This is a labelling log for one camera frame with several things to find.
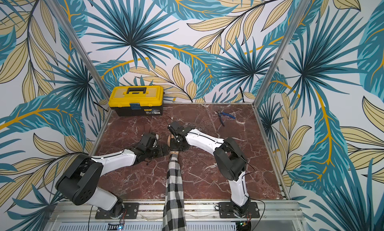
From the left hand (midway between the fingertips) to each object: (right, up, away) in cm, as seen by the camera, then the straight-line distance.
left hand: (165, 152), depth 91 cm
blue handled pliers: (+37, +24, +22) cm, 50 cm away
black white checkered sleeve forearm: (+8, -24, -24) cm, 35 cm away
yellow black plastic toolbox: (-17, +33, +10) cm, 38 cm away
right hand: (+5, +3, -1) cm, 6 cm away
